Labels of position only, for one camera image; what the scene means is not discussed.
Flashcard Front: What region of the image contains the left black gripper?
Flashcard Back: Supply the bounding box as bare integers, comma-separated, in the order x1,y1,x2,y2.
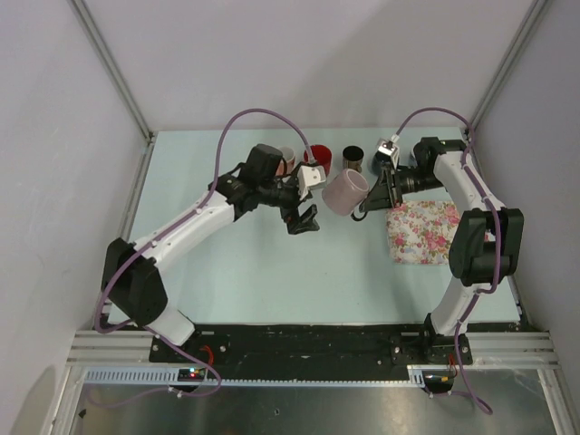
257,162,318,234

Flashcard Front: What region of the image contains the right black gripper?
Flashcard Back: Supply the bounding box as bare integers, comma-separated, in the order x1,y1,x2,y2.
360,161,444,212

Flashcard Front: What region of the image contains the lilac mug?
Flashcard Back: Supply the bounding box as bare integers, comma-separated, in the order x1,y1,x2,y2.
322,169,370,217

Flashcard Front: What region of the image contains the brown patterned mug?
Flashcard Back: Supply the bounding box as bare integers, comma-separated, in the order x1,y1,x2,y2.
342,145,364,173

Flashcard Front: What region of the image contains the red mug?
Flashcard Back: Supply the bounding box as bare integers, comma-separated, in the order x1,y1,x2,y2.
303,144,333,176

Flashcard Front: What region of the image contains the blue mug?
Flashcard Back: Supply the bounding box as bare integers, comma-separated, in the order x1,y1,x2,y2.
371,153,385,176

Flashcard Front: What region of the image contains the grey mug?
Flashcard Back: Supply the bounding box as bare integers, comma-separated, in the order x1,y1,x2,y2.
409,150,417,167

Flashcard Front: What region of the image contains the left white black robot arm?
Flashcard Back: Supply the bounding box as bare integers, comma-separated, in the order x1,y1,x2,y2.
102,144,326,362

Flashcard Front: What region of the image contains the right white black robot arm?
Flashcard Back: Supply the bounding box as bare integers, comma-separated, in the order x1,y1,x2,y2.
358,137,525,364

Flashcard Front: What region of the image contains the pink white mug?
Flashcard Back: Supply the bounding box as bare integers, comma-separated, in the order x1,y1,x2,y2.
275,146,295,176

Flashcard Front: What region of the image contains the floral tray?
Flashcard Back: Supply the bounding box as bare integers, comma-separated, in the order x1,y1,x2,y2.
386,200,459,266

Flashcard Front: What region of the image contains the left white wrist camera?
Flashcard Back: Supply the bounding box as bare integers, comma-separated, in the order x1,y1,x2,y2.
296,165,327,200

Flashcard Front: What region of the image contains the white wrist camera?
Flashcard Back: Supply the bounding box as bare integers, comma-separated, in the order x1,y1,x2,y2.
296,165,327,200
374,134,401,169

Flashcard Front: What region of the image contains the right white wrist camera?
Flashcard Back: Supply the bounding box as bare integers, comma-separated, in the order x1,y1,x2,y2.
374,134,401,169

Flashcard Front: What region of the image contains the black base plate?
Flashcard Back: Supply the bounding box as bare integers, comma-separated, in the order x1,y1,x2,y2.
149,324,473,382

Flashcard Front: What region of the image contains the grey slotted cable duct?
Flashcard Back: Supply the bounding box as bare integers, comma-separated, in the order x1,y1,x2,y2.
83,364,429,389

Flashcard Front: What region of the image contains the left aluminium frame post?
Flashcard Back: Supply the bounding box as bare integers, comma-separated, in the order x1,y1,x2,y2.
67,0,156,144

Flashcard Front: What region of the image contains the aluminium frame post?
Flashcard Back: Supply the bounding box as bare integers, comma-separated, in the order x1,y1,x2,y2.
67,0,156,144
462,0,550,146

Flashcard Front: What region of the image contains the right aluminium frame post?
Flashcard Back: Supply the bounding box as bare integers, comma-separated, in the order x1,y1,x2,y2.
462,0,550,146

